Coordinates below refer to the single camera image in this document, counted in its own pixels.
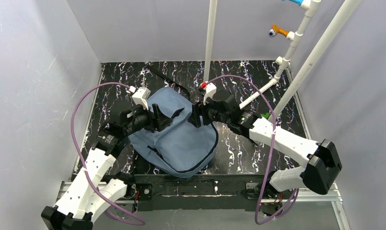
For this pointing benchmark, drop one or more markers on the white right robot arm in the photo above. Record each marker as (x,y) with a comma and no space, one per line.
(319,163)

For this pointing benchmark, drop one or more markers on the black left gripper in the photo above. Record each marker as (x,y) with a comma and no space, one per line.
(151,117)

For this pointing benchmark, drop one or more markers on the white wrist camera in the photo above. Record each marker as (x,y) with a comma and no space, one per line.
(209,91)
(140,96)

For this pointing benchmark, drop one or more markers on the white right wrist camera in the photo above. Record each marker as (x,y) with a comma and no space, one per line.
(209,91)

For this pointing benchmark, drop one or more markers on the white pvc pipe frame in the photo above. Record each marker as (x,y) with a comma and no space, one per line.
(310,7)

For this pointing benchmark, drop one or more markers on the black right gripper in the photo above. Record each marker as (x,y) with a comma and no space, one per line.
(202,111)

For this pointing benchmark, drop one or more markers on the aluminium rail frame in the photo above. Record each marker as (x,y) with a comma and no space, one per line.
(270,202)

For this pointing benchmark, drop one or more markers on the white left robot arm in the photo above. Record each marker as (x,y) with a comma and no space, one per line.
(88,177)

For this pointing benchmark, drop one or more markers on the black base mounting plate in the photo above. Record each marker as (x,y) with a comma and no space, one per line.
(164,192)

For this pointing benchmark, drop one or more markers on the light blue student backpack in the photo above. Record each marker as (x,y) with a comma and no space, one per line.
(181,149)

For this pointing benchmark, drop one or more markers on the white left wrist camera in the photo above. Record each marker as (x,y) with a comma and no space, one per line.
(140,96)

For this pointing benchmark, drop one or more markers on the green marker pen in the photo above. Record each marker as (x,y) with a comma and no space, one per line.
(266,115)

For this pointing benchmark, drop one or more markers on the orange blue pipe valve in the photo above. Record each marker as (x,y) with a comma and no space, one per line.
(277,30)

